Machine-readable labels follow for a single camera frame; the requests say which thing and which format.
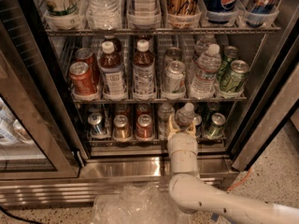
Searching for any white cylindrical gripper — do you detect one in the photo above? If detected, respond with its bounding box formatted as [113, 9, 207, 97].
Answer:
[167, 114, 199, 175]

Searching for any clear water bottle bottom shelf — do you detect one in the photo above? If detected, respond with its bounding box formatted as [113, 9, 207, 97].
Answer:
[175, 103, 194, 131]

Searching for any clear water bottle shelf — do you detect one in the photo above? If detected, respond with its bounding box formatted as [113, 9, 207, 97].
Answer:
[190, 44, 221, 98]
[175, 103, 194, 131]

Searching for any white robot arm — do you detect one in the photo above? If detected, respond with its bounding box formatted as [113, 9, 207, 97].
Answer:
[167, 115, 299, 224]

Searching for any clear water bottle behind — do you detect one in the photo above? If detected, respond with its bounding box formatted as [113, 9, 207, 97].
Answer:
[158, 103, 175, 140]

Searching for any clear water bottle middle shelf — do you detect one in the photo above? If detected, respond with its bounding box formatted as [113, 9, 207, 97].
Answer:
[190, 44, 221, 98]

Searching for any brown tea bottle right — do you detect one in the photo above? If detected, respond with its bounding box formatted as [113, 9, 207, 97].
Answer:
[133, 39, 155, 95]

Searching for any brown tea bottle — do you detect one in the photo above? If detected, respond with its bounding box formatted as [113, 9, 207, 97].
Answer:
[133, 39, 155, 95]
[99, 41, 126, 100]

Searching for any brown tea bottle left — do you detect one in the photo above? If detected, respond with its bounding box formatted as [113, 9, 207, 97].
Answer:
[99, 41, 126, 100]

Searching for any steel fridge door right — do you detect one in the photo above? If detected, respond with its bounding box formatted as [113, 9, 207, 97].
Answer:
[231, 0, 299, 171]

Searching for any steel fridge door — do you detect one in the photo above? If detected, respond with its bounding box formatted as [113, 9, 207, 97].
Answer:
[0, 0, 84, 182]
[231, 0, 299, 171]

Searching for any white labelled bottle top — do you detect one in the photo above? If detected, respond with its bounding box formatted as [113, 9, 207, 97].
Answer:
[128, 0, 159, 17]

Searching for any steel fridge door left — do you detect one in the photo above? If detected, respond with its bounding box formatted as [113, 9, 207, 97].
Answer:
[0, 0, 84, 182]

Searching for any large water bottle top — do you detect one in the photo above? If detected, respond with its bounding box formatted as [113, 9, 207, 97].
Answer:
[86, 0, 121, 30]

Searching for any blue pepsi can front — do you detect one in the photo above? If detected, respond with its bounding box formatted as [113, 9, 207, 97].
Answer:
[193, 114, 202, 137]

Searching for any green can bottom front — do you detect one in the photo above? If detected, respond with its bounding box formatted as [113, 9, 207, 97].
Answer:
[205, 113, 226, 139]

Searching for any green can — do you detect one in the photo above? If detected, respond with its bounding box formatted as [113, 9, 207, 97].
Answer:
[220, 60, 249, 92]
[217, 46, 239, 80]
[205, 113, 226, 139]

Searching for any red can bottom front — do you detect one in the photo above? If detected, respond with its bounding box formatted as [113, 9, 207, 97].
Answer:
[136, 114, 153, 139]

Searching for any silver diet can front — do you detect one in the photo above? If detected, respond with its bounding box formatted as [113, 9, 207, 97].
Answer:
[164, 61, 186, 94]

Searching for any gold can bottom front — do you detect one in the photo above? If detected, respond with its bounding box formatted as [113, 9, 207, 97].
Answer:
[113, 115, 130, 139]

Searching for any green can middle front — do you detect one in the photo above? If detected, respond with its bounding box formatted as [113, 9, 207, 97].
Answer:
[220, 60, 249, 92]

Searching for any silver can middle rear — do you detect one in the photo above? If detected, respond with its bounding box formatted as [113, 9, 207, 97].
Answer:
[164, 47, 182, 65]

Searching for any clear plastic bag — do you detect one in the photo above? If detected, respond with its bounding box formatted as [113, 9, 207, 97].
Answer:
[90, 184, 189, 224]

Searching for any blue can bottom left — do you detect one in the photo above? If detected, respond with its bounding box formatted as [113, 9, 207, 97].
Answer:
[88, 112, 107, 137]

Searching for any green can middle rear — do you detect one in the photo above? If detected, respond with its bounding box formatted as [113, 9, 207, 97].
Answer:
[217, 46, 239, 80]

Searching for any red coke can front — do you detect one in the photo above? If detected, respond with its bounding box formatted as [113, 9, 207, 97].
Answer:
[69, 62, 97, 96]

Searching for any red coke can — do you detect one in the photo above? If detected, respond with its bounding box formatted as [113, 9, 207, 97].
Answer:
[75, 48, 99, 84]
[69, 62, 97, 96]

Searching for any red coke can rear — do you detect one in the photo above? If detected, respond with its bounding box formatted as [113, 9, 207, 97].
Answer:
[75, 48, 99, 84]

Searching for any orange cable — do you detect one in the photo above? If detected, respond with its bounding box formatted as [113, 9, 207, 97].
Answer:
[226, 167, 252, 192]

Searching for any black cable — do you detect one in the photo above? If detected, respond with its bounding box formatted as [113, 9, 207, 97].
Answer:
[0, 206, 43, 224]

